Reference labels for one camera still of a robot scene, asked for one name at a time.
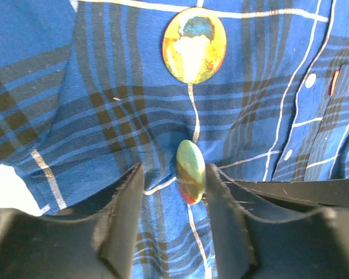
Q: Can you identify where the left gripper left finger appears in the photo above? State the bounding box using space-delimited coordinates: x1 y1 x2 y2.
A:
0 163 144 278

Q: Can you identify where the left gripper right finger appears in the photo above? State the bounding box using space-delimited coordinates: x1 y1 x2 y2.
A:
206 164 349 278

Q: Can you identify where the landscape round brooch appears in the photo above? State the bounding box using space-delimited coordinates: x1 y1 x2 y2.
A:
176 139 206 205

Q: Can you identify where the blue plaid button shirt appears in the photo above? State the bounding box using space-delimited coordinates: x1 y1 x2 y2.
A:
0 1 349 278

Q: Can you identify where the portrait round brooch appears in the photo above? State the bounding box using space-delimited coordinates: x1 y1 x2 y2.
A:
162 7 227 84

